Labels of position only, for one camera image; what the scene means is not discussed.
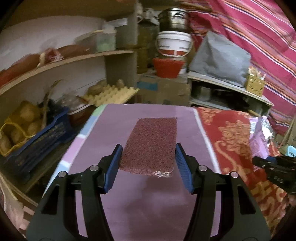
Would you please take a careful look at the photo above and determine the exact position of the pink small wrapper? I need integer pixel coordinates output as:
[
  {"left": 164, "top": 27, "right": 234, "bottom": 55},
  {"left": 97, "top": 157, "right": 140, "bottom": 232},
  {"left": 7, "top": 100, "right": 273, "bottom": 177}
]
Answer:
[{"left": 249, "top": 116, "right": 273, "bottom": 159}]

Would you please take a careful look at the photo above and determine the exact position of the maroon scouring pad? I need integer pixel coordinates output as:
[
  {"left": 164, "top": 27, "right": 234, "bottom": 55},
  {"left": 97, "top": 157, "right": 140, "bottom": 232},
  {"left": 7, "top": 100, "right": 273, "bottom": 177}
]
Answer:
[{"left": 120, "top": 118, "right": 177, "bottom": 178}]

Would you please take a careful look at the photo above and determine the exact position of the light blue laundry basket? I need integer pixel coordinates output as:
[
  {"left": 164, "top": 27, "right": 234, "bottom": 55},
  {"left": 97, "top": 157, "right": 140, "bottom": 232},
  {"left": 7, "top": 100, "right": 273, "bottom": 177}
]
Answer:
[{"left": 280, "top": 145, "right": 296, "bottom": 158}]

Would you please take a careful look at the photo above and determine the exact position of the red floral towel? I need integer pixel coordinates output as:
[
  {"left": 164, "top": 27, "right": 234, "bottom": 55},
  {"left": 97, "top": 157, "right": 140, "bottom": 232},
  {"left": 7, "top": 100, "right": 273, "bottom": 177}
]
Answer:
[{"left": 196, "top": 107, "right": 289, "bottom": 235}]

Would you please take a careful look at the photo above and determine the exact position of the blue plastic crate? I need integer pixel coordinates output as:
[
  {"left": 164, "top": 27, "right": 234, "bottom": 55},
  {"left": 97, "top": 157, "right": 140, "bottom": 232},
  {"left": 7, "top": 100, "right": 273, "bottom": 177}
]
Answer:
[{"left": 3, "top": 107, "right": 75, "bottom": 176}]

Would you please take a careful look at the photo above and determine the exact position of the purple table cloth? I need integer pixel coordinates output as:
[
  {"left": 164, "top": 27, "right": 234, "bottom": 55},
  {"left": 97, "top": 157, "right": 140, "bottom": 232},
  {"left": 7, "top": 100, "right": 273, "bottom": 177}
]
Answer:
[{"left": 56, "top": 104, "right": 220, "bottom": 240}]

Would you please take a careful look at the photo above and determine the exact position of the yellow chopstick holder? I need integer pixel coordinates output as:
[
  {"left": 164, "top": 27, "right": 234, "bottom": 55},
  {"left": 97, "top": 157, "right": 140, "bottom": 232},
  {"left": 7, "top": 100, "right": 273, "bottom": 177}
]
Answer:
[{"left": 245, "top": 66, "right": 266, "bottom": 97}]

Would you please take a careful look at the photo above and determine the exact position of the yellow mesh potato bag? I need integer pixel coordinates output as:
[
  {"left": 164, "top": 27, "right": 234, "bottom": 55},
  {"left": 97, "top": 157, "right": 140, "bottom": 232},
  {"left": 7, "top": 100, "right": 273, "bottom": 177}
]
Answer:
[{"left": 1, "top": 100, "right": 42, "bottom": 157}]

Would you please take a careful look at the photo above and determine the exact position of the grey low shelf unit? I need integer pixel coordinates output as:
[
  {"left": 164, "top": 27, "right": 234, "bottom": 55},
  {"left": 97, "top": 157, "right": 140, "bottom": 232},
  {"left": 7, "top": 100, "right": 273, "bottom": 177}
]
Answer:
[{"left": 187, "top": 71, "right": 273, "bottom": 116}]

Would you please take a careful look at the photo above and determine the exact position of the yellow egg tray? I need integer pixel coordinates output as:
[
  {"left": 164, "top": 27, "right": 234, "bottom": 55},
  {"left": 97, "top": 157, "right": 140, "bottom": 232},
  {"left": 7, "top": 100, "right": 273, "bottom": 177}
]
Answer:
[{"left": 83, "top": 84, "right": 139, "bottom": 107}]

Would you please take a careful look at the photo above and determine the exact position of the striped pink curtain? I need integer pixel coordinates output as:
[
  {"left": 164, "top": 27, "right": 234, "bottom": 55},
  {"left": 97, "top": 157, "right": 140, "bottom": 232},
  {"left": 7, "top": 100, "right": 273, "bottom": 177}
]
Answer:
[{"left": 185, "top": 0, "right": 295, "bottom": 135}]

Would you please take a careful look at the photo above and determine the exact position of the cardboard box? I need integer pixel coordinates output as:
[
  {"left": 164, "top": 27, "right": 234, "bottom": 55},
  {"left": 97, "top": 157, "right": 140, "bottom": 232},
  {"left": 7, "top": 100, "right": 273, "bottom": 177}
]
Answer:
[{"left": 137, "top": 73, "right": 191, "bottom": 106}]

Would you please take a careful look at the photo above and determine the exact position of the red plastic basket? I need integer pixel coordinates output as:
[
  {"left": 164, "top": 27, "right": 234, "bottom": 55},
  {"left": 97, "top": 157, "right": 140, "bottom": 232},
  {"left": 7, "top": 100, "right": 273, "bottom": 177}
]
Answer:
[{"left": 152, "top": 57, "right": 185, "bottom": 79}]

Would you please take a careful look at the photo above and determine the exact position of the white plastic bucket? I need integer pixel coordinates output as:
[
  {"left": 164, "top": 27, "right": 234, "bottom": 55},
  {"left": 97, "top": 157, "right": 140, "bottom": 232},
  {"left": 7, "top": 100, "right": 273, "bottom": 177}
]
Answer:
[{"left": 155, "top": 31, "right": 193, "bottom": 57}]

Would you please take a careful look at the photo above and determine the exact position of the clear plastic container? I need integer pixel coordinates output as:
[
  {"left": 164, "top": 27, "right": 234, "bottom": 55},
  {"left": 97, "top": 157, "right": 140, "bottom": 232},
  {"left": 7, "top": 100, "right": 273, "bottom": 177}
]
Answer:
[{"left": 74, "top": 30, "right": 116, "bottom": 53}]

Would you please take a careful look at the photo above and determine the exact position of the steel pot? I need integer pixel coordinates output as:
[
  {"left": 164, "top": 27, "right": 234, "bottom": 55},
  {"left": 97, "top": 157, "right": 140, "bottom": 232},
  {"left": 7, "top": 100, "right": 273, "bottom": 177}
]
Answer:
[{"left": 158, "top": 8, "right": 190, "bottom": 33}]

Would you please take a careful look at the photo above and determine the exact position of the yellow oil jug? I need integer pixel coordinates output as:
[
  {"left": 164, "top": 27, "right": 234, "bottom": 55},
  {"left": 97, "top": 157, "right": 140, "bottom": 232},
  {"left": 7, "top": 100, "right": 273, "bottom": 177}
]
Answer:
[{"left": 136, "top": 19, "right": 159, "bottom": 74}]

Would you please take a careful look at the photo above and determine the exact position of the wooden wall shelf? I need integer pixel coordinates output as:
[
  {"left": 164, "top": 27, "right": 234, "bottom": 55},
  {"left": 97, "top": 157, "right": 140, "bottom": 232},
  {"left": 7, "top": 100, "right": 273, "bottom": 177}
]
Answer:
[{"left": 1, "top": 1, "right": 137, "bottom": 121}]

